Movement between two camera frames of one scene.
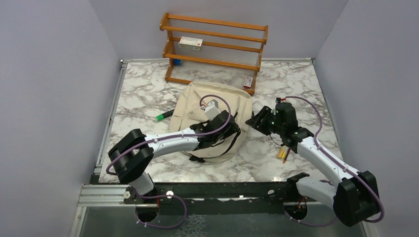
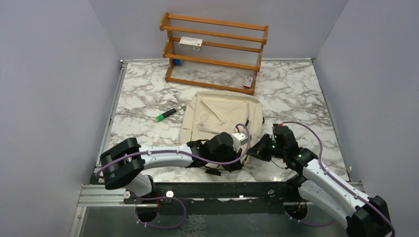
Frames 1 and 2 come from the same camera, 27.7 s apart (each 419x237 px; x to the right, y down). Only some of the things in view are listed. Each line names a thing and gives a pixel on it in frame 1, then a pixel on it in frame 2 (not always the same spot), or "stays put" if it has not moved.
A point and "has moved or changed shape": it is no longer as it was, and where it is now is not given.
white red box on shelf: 191,43 stays put
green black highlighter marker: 160,117 stays put
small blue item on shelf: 177,62 stays put
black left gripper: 232,129 to 234,168
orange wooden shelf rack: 214,53 stays put
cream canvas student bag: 186,111 has moved or changed shape
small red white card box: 248,81 stays put
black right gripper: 265,113 to 259,149
